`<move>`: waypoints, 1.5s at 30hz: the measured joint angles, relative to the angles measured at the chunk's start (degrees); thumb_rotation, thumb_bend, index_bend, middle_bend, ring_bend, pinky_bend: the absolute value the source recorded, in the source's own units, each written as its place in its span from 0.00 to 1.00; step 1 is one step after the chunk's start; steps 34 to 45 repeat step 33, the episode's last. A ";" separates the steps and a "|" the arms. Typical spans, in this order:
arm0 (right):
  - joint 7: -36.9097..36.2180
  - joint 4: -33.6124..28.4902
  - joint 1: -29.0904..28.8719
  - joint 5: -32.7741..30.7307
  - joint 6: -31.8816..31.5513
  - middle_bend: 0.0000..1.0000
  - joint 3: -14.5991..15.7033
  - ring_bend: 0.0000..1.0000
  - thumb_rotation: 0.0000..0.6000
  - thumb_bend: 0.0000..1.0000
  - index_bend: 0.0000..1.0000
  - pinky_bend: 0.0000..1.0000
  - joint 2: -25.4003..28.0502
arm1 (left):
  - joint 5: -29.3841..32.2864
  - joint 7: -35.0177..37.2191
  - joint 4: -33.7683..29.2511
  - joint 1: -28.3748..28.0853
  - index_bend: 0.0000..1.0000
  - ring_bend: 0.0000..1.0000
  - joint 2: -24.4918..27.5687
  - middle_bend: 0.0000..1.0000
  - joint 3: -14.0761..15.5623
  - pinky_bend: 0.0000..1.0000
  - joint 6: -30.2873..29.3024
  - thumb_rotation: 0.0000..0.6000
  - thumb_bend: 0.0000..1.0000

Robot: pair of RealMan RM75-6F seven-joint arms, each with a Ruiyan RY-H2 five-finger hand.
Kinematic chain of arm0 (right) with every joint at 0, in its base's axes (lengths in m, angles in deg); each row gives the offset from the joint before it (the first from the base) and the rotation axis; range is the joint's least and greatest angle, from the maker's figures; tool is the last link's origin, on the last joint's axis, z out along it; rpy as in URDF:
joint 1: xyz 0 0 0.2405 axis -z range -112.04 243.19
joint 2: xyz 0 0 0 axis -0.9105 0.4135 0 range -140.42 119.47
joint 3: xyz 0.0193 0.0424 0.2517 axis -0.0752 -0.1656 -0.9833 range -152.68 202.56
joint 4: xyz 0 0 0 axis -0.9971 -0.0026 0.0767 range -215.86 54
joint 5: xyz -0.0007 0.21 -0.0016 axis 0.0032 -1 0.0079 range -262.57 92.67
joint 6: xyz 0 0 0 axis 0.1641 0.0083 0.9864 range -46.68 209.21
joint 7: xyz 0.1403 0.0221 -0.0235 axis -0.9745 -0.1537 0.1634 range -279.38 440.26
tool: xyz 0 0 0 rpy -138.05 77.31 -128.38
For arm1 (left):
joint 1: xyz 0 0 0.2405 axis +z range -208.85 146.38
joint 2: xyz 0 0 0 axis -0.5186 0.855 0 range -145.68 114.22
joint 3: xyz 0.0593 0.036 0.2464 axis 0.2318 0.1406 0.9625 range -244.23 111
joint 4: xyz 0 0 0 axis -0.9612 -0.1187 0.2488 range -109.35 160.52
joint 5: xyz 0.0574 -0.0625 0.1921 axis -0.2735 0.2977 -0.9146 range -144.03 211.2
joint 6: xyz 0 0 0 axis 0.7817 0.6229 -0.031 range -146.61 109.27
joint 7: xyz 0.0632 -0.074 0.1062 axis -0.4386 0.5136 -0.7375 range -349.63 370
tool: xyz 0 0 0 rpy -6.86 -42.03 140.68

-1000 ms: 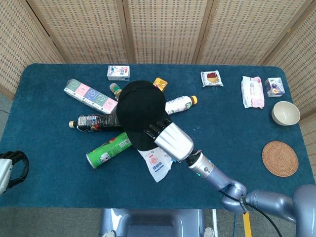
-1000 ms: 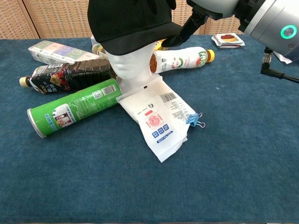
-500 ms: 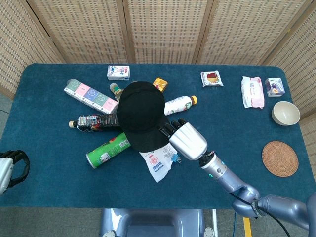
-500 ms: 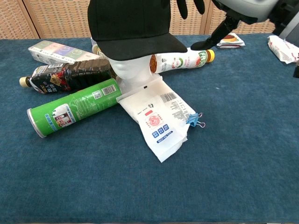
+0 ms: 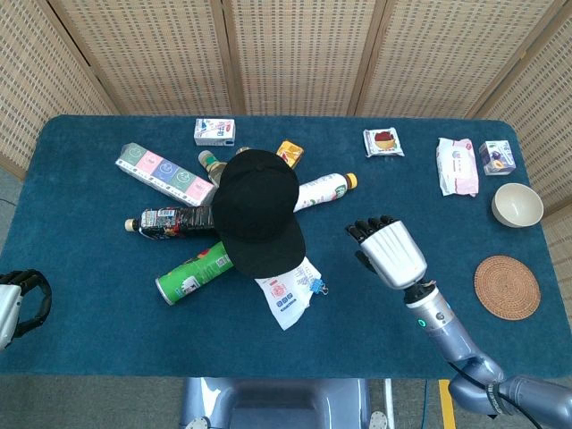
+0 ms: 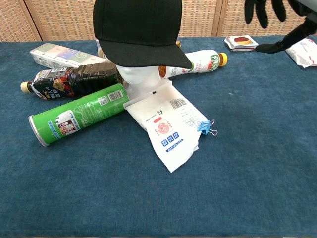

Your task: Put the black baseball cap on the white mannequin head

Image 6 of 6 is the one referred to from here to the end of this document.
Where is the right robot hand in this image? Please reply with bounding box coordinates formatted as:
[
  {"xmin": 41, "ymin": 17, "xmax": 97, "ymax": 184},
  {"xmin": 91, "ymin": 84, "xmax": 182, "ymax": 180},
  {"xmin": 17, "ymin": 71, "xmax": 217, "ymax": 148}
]
[{"xmin": 244, "ymin": 0, "xmax": 317, "ymax": 54}]

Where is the black baseball cap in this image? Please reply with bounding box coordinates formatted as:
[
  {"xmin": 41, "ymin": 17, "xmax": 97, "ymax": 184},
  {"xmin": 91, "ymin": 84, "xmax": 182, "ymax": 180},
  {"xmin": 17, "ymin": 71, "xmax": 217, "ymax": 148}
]
[{"xmin": 93, "ymin": 0, "xmax": 194, "ymax": 69}]

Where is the white mannequin head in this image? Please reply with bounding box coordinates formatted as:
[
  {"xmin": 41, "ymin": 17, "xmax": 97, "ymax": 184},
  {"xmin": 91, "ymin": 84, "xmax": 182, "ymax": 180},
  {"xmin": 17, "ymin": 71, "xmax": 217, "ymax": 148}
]
[{"xmin": 115, "ymin": 64, "xmax": 174, "ymax": 102}]

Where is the white pink wet wipes pack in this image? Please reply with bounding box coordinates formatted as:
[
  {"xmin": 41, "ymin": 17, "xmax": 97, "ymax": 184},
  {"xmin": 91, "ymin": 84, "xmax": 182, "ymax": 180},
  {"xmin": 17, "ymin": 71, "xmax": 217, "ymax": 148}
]
[{"xmin": 284, "ymin": 37, "xmax": 317, "ymax": 68}]

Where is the snack packet red picture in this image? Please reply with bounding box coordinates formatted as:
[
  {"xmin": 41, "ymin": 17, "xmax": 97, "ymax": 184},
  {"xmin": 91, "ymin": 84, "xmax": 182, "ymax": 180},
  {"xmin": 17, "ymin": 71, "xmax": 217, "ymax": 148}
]
[{"xmin": 224, "ymin": 35, "xmax": 260, "ymax": 52}]

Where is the white drink bottle orange cap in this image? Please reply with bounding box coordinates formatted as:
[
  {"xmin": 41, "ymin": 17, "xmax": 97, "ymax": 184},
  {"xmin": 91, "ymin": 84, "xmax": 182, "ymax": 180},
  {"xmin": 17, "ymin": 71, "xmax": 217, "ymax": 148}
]
[{"xmin": 158, "ymin": 49, "xmax": 228, "ymax": 79}]

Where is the blue binder clip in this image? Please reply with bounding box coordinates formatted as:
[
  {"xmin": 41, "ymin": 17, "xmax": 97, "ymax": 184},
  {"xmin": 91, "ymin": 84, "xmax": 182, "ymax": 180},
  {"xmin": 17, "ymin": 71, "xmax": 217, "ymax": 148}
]
[{"xmin": 197, "ymin": 119, "xmax": 218, "ymax": 136}]

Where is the white printed plastic bag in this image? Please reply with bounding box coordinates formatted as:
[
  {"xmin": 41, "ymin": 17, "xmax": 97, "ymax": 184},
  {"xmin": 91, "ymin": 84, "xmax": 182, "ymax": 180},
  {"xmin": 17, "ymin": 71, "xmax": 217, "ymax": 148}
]
[{"xmin": 123, "ymin": 79, "xmax": 209, "ymax": 174}]

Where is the dark tea bottle black label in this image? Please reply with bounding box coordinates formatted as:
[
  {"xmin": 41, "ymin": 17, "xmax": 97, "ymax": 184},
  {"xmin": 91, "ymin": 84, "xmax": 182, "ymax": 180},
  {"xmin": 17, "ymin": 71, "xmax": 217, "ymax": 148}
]
[{"xmin": 20, "ymin": 62, "xmax": 124, "ymax": 100}]

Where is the green chips can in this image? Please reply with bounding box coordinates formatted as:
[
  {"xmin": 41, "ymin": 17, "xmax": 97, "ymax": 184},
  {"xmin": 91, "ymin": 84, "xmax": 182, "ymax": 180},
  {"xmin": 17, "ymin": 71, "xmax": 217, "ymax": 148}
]
[{"xmin": 28, "ymin": 82, "xmax": 130, "ymax": 147}]

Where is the woven bamboo folding screen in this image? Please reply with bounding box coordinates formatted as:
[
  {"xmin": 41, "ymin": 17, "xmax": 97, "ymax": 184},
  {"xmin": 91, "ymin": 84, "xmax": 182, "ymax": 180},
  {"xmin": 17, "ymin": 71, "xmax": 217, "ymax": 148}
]
[{"xmin": 0, "ymin": 0, "xmax": 317, "ymax": 42}]

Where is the blue table cloth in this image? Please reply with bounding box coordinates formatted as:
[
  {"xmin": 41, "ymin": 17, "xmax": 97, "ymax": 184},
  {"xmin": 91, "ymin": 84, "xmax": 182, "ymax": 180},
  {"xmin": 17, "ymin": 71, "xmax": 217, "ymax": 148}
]
[{"xmin": 0, "ymin": 36, "xmax": 317, "ymax": 238}]

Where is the multicolour tissue pack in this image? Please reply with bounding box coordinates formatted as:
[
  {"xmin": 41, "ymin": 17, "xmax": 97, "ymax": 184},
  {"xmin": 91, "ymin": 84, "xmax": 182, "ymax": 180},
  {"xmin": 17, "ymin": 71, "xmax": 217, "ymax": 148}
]
[{"xmin": 29, "ymin": 43, "xmax": 108, "ymax": 69}]

